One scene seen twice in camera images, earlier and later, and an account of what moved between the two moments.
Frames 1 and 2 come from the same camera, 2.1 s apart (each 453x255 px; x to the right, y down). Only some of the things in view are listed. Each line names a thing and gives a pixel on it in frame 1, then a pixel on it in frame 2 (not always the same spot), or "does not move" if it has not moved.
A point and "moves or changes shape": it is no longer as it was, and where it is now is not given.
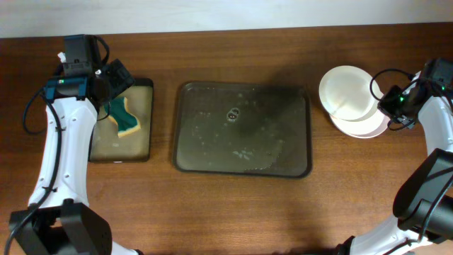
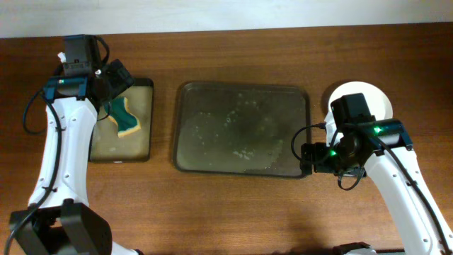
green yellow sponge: x=117 y=110 does not move
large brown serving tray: x=239 y=129 does not move
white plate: x=345 y=93 moves or changes shape
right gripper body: x=393 y=105 -> x=330 y=158
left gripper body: x=117 y=81 does not move
